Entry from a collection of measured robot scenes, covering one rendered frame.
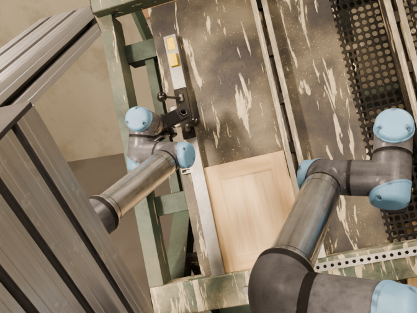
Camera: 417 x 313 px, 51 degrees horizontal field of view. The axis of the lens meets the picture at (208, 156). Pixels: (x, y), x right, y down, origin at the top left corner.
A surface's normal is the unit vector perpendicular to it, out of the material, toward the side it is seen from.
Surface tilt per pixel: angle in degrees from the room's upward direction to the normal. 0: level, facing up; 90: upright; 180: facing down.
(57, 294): 90
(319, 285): 8
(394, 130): 27
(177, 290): 51
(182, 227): 0
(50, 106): 90
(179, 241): 0
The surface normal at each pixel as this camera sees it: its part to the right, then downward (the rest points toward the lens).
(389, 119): -0.33, -0.43
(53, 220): 0.95, -0.14
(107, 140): -0.16, 0.59
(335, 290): -0.22, -0.87
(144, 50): -0.19, -0.05
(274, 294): -0.65, -0.59
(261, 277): -0.69, -0.66
